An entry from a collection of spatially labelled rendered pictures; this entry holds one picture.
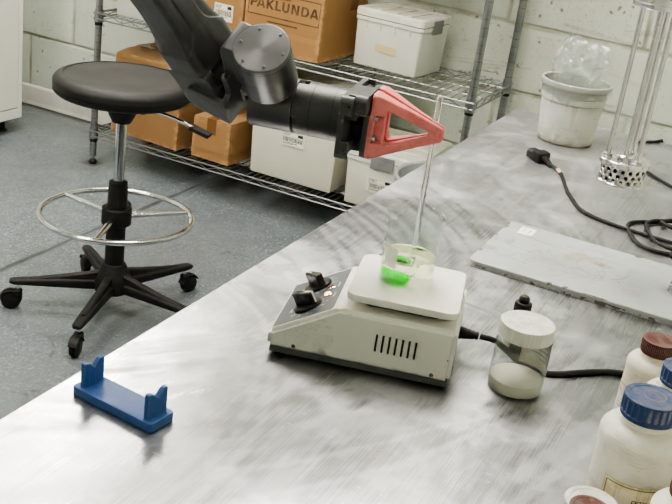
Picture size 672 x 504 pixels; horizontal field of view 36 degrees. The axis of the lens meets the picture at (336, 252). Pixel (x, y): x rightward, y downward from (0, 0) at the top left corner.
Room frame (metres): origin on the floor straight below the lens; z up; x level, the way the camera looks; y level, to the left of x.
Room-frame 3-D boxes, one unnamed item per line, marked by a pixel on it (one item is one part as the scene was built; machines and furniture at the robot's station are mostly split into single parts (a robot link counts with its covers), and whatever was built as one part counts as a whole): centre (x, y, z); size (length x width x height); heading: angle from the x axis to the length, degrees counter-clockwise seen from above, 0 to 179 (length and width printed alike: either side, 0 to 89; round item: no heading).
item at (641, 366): (0.96, -0.34, 0.80); 0.06 x 0.06 x 0.10
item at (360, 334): (1.04, -0.06, 0.79); 0.22 x 0.13 x 0.08; 82
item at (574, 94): (2.08, -0.43, 0.86); 0.14 x 0.14 x 0.21
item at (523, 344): (1.00, -0.21, 0.79); 0.06 x 0.06 x 0.08
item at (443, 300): (1.04, -0.08, 0.83); 0.12 x 0.12 x 0.01; 82
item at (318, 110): (1.05, 0.02, 1.01); 0.10 x 0.07 x 0.07; 168
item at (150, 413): (0.85, 0.18, 0.77); 0.10 x 0.03 x 0.04; 61
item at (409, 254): (1.04, -0.08, 0.88); 0.07 x 0.06 x 0.08; 178
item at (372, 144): (1.05, -0.05, 1.01); 0.09 x 0.07 x 0.07; 78
